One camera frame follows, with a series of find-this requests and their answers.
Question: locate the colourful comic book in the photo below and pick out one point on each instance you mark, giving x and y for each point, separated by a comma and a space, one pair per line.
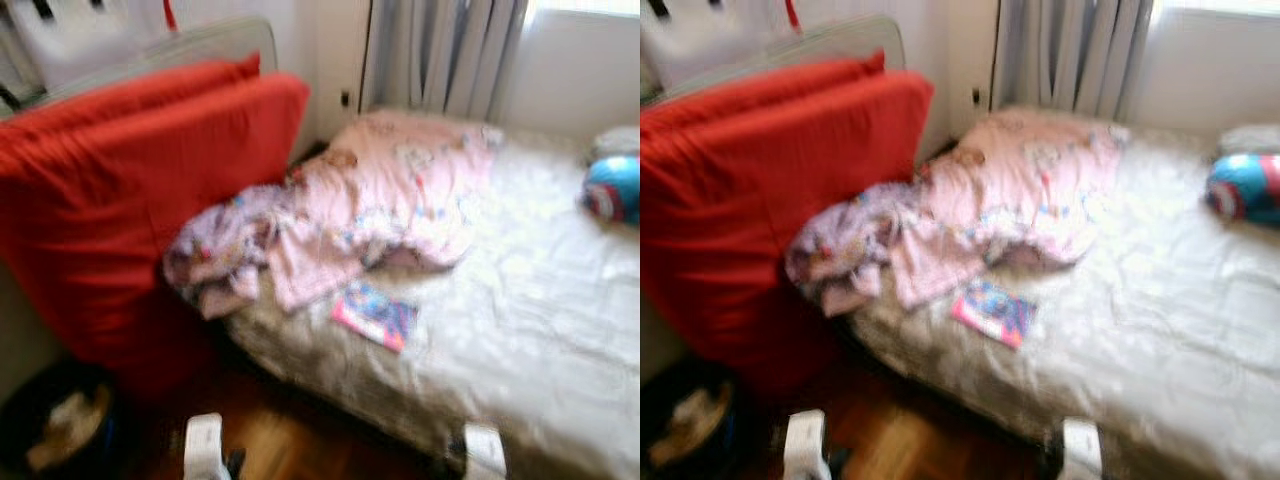
375, 315
993, 312

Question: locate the crumpled brown paper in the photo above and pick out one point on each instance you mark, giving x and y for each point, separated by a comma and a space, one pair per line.
690, 430
65, 430

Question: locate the bed with grey floral sheet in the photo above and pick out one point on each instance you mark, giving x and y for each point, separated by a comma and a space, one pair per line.
520, 300
1150, 300

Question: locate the lilac cartoon blanket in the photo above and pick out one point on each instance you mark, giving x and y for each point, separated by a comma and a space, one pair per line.
215, 250
840, 250

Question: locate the big red folded cushion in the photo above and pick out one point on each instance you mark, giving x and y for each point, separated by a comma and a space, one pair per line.
130, 200
760, 200

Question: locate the pink cartoon quilt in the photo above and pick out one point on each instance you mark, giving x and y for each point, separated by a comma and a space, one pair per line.
390, 190
1020, 185

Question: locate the blue shield print pillow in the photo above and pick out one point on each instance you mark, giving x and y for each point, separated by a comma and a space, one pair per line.
615, 190
1245, 188

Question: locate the white pillow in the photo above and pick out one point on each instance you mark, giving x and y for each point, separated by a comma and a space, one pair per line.
1250, 140
620, 142

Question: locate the grey curtain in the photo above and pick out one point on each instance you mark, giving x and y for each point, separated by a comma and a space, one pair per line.
1080, 55
450, 55

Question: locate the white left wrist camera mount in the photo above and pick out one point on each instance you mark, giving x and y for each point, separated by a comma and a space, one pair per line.
805, 448
203, 450

